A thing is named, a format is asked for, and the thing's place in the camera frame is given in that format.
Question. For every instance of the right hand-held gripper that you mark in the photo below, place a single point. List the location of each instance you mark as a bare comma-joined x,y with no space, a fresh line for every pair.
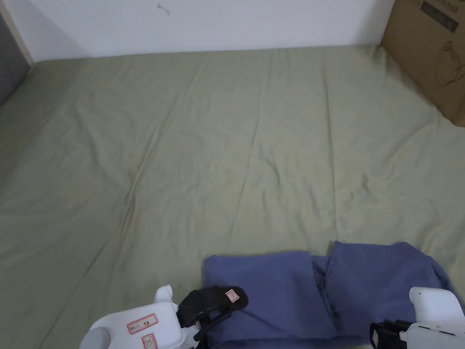
436,320

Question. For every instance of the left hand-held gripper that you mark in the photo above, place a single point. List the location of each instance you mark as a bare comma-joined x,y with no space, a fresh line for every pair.
145,327

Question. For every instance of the dark blue shirt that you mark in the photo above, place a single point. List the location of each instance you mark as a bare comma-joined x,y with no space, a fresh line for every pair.
283,291

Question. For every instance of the bed with pale green sheet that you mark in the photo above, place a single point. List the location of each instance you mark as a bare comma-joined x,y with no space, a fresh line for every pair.
203,145

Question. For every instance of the brown cardboard carton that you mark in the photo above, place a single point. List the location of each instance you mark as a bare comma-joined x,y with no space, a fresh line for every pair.
428,47

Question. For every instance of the grey padded headboard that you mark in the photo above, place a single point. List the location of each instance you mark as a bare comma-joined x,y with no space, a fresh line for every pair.
10,61

